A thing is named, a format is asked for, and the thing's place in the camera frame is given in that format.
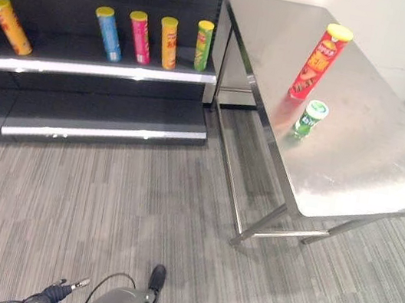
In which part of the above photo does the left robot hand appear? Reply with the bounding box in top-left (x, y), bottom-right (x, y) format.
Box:
top-left (19, 266), bottom-right (92, 303)

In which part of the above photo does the small green white bottle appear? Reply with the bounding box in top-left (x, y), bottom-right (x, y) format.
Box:
top-left (291, 96), bottom-right (331, 143)

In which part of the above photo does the stainless steel table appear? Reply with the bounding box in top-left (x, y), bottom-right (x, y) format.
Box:
top-left (183, 0), bottom-right (405, 275)

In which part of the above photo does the black grey shop shelf unit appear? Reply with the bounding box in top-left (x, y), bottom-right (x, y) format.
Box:
top-left (0, 0), bottom-right (232, 178)

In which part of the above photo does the blue chips can yellow lid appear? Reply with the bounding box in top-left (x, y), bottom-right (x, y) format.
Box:
top-left (87, 4), bottom-right (130, 64)

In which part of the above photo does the pink chips can yellow lid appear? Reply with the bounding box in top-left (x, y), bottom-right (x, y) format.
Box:
top-left (121, 9), bottom-right (159, 66)

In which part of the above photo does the red chips can yellow lid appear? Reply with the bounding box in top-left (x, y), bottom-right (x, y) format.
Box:
top-left (287, 17), bottom-right (356, 108)

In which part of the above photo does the large orange chips can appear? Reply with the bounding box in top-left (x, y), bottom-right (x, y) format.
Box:
top-left (0, 0), bottom-right (41, 58)

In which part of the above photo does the orange chips can yellow lid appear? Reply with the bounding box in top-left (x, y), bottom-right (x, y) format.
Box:
top-left (153, 15), bottom-right (184, 72)

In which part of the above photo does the green chips can yellow lid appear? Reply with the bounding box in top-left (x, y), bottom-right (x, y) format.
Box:
top-left (189, 19), bottom-right (216, 74)

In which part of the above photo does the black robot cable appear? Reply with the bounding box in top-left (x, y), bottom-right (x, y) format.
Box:
top-left (78, 265), bottom-right (139, 303)

